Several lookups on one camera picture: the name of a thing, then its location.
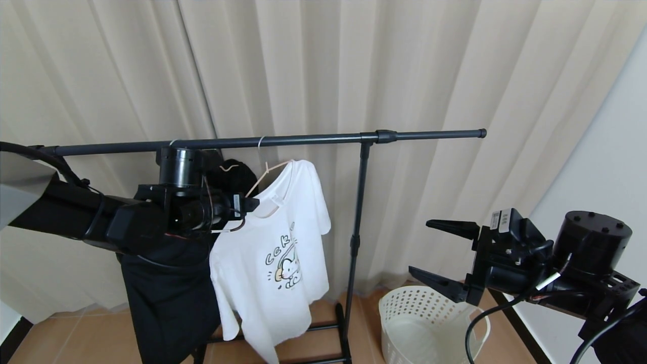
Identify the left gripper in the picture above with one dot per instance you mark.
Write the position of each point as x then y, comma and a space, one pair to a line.
202, 212

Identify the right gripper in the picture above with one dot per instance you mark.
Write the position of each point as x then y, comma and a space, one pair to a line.
510, 278

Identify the black garment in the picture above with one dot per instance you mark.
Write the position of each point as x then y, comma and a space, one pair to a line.
167, 303

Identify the white garment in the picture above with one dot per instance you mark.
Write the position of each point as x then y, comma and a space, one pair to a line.
263, 293

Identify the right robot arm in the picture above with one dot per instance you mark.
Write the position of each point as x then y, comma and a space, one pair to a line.
591, 242

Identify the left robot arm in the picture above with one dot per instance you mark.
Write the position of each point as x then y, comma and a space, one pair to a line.
76, 217

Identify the white laundry basket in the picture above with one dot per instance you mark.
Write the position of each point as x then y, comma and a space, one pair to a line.
424, 323

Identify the black clothes rack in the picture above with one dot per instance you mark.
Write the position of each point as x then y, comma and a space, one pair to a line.
303, 138

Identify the beige curtain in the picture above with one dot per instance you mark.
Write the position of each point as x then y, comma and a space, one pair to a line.
354, 60

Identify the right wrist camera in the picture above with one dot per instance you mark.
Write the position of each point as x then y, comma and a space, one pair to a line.
515, 237

